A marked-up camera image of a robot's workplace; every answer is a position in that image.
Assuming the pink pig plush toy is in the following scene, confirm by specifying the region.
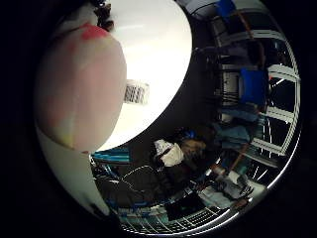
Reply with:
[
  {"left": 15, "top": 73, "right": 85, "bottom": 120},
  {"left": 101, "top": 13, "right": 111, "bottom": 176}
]
[{"left": 34, "top": 23, "right": 151, "bottom": 153}]

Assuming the brown teddy bear plush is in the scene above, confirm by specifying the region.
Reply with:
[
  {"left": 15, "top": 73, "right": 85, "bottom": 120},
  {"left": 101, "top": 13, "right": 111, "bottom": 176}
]
[{"left": 90, "top": 0, "right": 115, "bottom": 33}]

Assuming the white bag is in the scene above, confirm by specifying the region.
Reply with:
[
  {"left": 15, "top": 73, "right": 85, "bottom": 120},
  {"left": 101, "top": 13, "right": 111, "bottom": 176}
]
[{"left": 153, "top": 138, "right": 185, "bottom": 168}]

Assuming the tan furry bundle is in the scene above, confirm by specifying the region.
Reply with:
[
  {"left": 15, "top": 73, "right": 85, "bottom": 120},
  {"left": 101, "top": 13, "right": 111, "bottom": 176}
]
[{"left": 179, "top": 138, "right": 209, "bottom": 163}]

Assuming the teal striped panel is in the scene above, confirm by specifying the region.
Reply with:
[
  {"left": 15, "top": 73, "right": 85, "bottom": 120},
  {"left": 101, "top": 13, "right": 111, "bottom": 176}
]
[{"left": 90, "top": 147, "right": 132, "bottom": 165}]

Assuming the black jacket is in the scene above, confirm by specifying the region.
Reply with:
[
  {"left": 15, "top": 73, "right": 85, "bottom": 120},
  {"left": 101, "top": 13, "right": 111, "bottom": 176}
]
[{"left": 95, "top": 163, "right": 166, "bottom": 209}]

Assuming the light blue jacket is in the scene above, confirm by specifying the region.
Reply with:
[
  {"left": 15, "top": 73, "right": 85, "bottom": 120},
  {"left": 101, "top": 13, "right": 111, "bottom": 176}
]
[{"left": 212, "top": 108, "right": 261, "bottom": 150}]

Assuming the white drawer cabinet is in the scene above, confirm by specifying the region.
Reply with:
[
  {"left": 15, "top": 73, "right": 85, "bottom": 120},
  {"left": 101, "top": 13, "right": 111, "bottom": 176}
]
[{"left": 217, "top": 63, "right": 242, "bottom": 108}]

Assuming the wooden stick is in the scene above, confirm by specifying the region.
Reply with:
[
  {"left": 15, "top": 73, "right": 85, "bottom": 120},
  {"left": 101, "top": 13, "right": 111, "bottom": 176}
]
[{"left": 227, "top": 143, "right": 251, "bottom": 175}]

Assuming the black laptop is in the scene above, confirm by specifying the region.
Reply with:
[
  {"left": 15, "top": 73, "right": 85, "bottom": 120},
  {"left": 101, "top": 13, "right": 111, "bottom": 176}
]
[{"left": 163, "top": 192, "right": 207, "bottom": 222}]

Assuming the seated person in grey shirt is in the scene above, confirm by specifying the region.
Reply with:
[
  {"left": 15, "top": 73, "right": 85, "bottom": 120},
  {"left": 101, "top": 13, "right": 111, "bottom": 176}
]
[{"left": 197, "top": 165, "right": 265, "bottom": 211}]

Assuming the blue chair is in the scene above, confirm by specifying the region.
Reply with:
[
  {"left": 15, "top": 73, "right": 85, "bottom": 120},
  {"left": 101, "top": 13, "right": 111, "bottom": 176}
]
[
  {"left": 239, "top": 67, "right": 268, "bottom": 107},
  {"left": 216, "top": 0, "right": 237, "bottom": 18}
]

